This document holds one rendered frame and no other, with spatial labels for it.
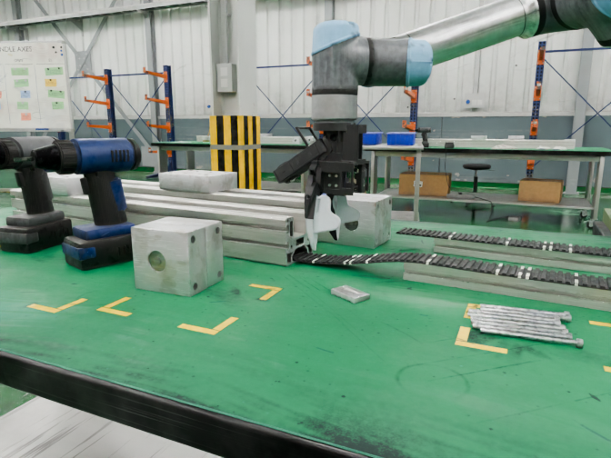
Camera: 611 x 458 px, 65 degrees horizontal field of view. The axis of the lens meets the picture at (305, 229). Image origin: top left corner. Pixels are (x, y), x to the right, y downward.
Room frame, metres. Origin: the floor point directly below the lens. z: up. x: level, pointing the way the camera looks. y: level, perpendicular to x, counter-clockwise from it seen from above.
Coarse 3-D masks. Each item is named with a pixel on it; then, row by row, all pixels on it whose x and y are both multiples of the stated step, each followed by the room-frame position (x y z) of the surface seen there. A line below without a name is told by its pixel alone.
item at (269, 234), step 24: (72, 216) 1.09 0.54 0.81; (144, 216) 0.96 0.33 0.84; (168, 216) 0.95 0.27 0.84; (192, 216) 0.92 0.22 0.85; (216, 216) 0.87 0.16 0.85; (240, 216) 0.85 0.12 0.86; (264, 216) 0.82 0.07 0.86; (288, 216) 0.82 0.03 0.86; (240, 240) 0.86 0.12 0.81; (264, 240) 0.82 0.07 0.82; (288, 240) 0.81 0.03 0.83; (288, 264) 0.81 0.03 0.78
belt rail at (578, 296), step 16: (416, 272) 0.73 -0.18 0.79; (432, 272) 0.71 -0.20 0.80; (448, 272) 0.70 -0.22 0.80; (464, 272) 0.69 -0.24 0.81; (464, 288) 0.69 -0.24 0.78; (480, 288) 0.67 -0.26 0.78; (496, 288) 0.66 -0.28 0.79; (512, 288) 0.65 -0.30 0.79; (528, 288) 0.65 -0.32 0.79; (544, 288) 0.63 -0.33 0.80; (560, 288) 0.62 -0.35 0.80; (576, 288) 0.62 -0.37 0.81; (592, 288) 0.61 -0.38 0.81; (576, 304) 0.61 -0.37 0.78; (592, 304) 0.61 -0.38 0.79; (608, 304) 0.60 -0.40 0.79
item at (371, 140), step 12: (300, 132) 3.93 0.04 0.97; (312, 132) 4.42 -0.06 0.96; (372, 132) 4.21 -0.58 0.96; (372, 144) 3.92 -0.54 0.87; (384, 144) 3.97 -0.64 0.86; (396, 144) 3.79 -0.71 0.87; (408, 144) 3.77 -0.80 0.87; (420, 144) 3.72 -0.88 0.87; (420, 156) 3.72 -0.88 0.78; (396, 216) 3.99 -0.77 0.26; (408, 216) 3.99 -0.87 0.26
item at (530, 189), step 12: (408, 180) 5.62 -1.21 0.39; (420, 180) 5.57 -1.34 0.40; (432, 180) 5.52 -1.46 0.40; (444, 180) 5.48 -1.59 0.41; (528, 180) 5.19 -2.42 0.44; (540, 180) 5.21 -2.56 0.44; (552, 180) 5.20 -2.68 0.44; (408, 192) 5.62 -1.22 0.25; (420, 192) 5.57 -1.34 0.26; (432, 192) 5.52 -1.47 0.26; (444, 192) 5.48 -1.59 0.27; (528, 192) 5.12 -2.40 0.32; (540, 192) 5.06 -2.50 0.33; (552, 192) 5.00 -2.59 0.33
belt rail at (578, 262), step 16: (448, 240) 0.88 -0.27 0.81; (480, 256) 0.86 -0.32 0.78; (496, 256) 0.84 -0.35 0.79; (512, 256) 0.83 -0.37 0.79; (528, 256) 0.82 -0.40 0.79; (544, 256) 0.81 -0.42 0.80; (560, 256) 0.79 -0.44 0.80; (576, 256) 0.78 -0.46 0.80; (592, 256) 0.77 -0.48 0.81; (592, 272) 0.77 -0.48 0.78; (608, 272) 0.76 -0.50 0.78
